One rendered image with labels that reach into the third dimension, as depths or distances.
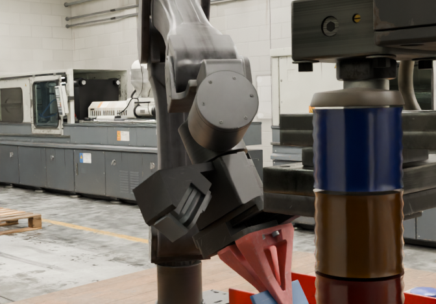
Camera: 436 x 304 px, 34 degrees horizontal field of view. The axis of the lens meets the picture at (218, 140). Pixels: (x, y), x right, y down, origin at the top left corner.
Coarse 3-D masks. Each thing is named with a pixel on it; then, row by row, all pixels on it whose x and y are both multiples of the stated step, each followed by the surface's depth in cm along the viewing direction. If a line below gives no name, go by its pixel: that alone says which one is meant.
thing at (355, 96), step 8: (352, 88) 30; (360, 88) 30; (368, 88) 30; (320, 96) 30; (328, 96) 29; (336, 96) 29; (344, 96) 29; (352, 96) 29; (360, 96) 28; (368, 96) 28; (376, 96) 29; (384, 96) 29; (392, 96) 29; (400, 96) 29; (312, 104) 30; (320, 104) 29; (328, 104) 29; (336, 104) 29; (344, 104) 29; (352, 104) 28; (360, 104) 28; (368, 104) 28; (376, 104) 28; (384, 104) 29; (392, 104) 29; (400, 104) 29
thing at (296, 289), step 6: (294, 282) 70; (294, 288) 70; (300, 288) 70; (258, 294) 66; (264, 294) 67; (270, 294) 67; (294, 294) 69; (300, 294) 70; (252, 300) 66; (258, 300) 66; (264, 300) 66; (270, 300) 67; (294, 300) 69; (300, 300) 70; (306, 300) 70
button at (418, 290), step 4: (416, 288) 96; (420, 288) 96; (424, 288) 96; (428, 288) 96; (432, 288) 96; (412, 292) 95; (416, 292) 95; (420, 292) 94; (424, 292) 94; (428, 292) 94; (432, 292) 94; (432, 296) 94
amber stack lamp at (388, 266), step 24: (336, 192) 30; (360, 192) 30; (384, 192) 30; (336, 216) 29; (360, 216) 29; (384, 216) 29; (336, 240) 29; (360, 240) 29; (384, 240) 29; (336, 264) 29; (360, 264) 29; (384, 264) 29
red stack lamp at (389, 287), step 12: (324, 276) 30; (336, 276) 30; (396, 276) 30; (324, 288) 30; (336, 288) 29; (348, 288) 29; (360, 288) 29; (372, 288) 29; (384, 288) 29; (396, 288) 29; (324, 300) 30; (336, 300) 29; (348, 300) 29; (360, 300) 29; (372, 300) 29; (384, 300) 29; (396, 300) 29
